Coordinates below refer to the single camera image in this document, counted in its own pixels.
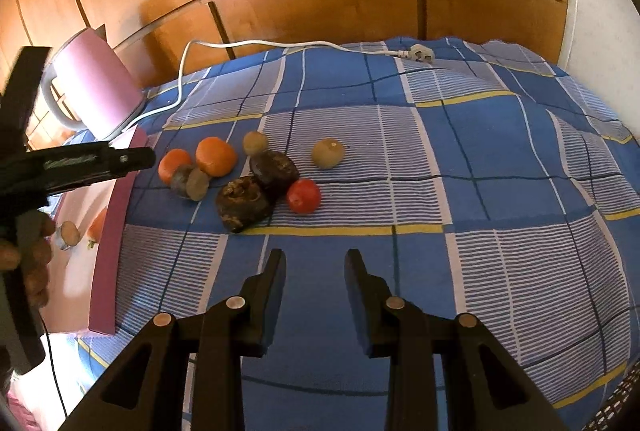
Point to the red tomato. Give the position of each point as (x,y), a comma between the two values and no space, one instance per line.
(303,196)

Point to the brown potato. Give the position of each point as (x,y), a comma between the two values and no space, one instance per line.
(328,153)

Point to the dark cut root piece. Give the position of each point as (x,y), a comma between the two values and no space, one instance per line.
(192,183)

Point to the small orange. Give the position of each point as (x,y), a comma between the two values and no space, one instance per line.
(172,163)

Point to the dotted dark fabric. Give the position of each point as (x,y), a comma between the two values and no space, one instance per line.
(617,403)

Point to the grey cut root piece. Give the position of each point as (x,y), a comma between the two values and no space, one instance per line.
(68,235)

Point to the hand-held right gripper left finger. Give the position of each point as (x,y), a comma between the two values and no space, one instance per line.
(275,291)

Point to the pink electric kettle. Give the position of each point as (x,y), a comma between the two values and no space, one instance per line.
(95,81)

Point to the smooth dark avocado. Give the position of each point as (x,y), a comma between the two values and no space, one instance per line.
(275,168)

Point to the pink tray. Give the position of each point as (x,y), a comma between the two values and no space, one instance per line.
(112,261)

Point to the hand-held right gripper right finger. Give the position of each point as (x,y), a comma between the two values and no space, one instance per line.
(357,296)

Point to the large orange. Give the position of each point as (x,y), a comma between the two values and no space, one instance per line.
(216,156)

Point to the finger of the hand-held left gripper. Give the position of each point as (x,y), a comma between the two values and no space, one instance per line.
(132,159)

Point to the blue checked blanket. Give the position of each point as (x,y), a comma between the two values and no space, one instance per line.
(500,161)

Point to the small carrot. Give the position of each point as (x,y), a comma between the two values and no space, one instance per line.
(98,223)

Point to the cracked dark avocado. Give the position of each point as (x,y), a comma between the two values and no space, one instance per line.
(242,206)

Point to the small round kiwi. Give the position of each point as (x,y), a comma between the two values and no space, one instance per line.
(255,143)

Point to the person's left hand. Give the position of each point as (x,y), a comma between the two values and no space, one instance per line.
(39,273)

